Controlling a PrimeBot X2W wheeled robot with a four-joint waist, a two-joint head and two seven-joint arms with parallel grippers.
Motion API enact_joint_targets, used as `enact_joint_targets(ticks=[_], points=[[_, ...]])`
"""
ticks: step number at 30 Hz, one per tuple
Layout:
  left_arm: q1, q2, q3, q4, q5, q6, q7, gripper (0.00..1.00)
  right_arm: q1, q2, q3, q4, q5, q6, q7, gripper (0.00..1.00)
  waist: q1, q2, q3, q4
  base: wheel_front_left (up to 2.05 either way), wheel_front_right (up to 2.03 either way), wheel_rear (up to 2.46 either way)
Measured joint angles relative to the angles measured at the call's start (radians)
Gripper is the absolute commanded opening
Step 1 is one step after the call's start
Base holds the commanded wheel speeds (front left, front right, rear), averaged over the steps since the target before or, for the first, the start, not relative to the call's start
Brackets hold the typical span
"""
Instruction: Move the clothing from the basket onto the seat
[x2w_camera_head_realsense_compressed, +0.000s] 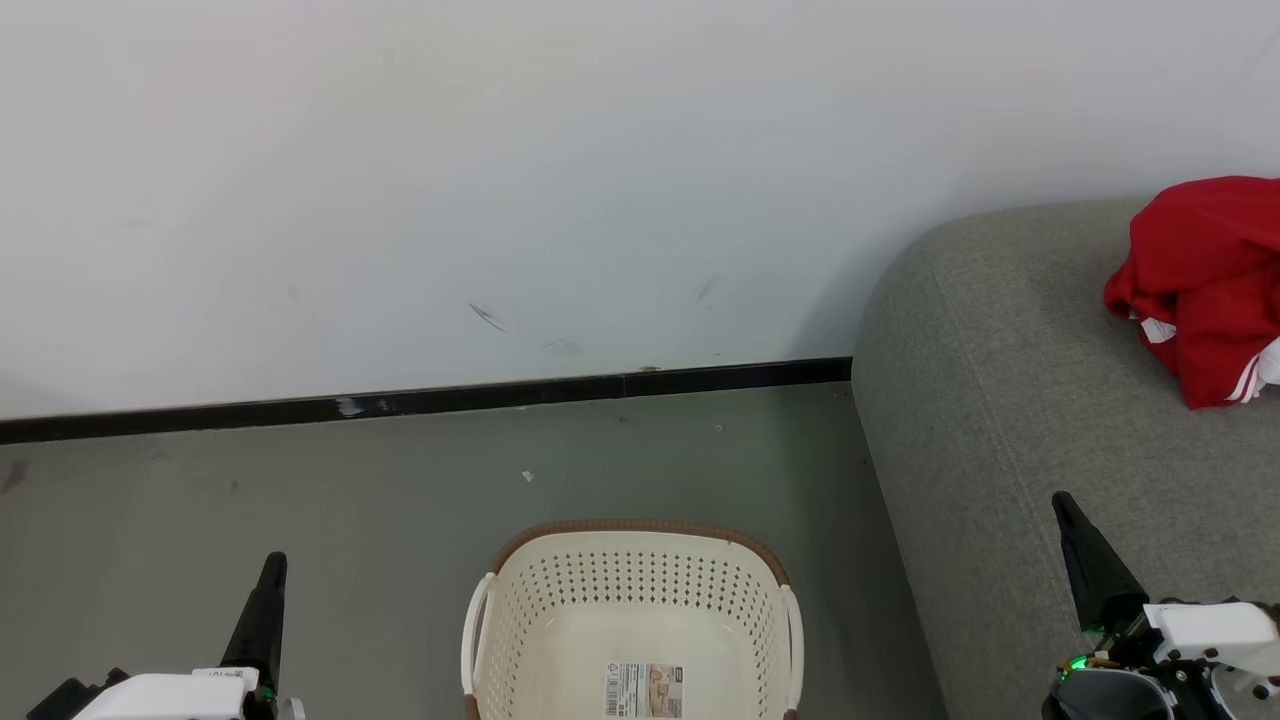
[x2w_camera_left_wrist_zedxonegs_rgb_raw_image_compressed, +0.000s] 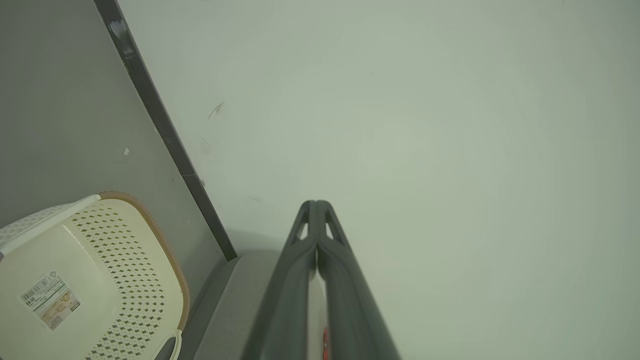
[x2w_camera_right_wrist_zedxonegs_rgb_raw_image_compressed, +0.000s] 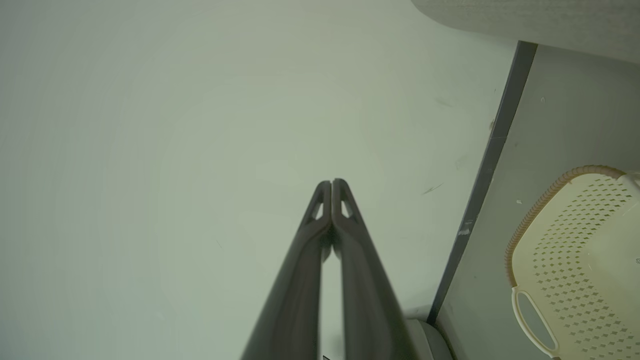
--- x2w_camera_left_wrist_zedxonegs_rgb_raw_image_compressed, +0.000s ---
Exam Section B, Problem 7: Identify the cream perforated plastic laundry basket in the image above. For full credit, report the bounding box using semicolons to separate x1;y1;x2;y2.
0;191;191;360

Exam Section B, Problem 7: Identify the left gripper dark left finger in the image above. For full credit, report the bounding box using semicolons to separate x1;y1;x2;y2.
240;200;318;360

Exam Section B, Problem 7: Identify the red and white garment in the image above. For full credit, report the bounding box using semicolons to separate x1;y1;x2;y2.
307;274;331;360

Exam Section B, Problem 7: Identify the white barcode label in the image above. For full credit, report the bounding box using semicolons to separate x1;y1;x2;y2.
19;270;82;332

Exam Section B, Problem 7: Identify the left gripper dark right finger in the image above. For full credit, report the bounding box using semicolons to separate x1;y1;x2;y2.
315;200;403;360

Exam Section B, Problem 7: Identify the dark grey baseboard strip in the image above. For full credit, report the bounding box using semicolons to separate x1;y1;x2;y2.
94;0;238;262

